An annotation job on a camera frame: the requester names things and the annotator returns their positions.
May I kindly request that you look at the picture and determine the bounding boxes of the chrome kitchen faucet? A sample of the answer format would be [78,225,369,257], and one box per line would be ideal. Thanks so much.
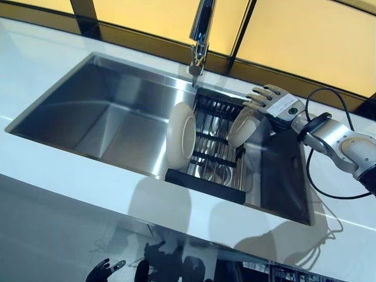
[189,0,217,86]

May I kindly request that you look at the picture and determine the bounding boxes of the black sink drying rack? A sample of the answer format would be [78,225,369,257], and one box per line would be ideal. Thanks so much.
[164,86,251,206]

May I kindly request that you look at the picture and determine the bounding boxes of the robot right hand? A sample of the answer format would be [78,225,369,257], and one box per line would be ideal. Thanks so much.
[242,84,307,133]

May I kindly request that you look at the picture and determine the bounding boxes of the steel sink drain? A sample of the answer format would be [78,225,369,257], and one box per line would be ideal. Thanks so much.
[193,164,236,187]

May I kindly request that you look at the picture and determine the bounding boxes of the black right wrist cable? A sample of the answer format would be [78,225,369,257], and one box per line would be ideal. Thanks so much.
[304,87,376,199]

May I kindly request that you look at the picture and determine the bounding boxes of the stainless steel sink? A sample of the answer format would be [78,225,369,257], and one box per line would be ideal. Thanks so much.
[5,52,316,227]

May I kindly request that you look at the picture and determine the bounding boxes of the cream ceramic plate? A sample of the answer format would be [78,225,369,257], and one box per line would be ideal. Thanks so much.
[166,101,197,171]
[227,108,260,148]

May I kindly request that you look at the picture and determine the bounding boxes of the black wire dishwasher rack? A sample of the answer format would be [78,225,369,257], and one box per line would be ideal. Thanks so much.
[243,257,324,282]

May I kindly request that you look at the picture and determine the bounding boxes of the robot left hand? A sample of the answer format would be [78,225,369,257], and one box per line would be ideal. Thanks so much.
[86,258,127,282]

